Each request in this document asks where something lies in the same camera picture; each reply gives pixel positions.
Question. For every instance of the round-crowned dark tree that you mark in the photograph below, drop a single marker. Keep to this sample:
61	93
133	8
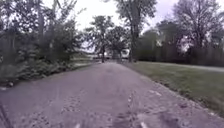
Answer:
117	40

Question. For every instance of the grey gravel path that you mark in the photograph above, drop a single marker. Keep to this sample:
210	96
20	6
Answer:
100	90

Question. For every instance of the slender dark tree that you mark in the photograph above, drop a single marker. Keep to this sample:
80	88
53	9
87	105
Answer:
102	36

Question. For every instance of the tall thick-trunked tree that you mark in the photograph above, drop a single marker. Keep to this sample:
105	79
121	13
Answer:
134	40

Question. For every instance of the robot's own part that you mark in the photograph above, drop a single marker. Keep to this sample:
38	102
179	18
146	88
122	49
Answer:
143	125
77	125

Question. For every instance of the green grass strip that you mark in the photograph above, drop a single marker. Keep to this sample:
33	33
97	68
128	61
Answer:
186	80

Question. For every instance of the thicket of bushes and trees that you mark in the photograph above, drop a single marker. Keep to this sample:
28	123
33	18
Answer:
33	46

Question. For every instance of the row of trees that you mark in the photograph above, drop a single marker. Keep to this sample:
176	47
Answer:
190	40

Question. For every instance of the pale grey road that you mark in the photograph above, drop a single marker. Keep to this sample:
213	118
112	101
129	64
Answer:
200	67

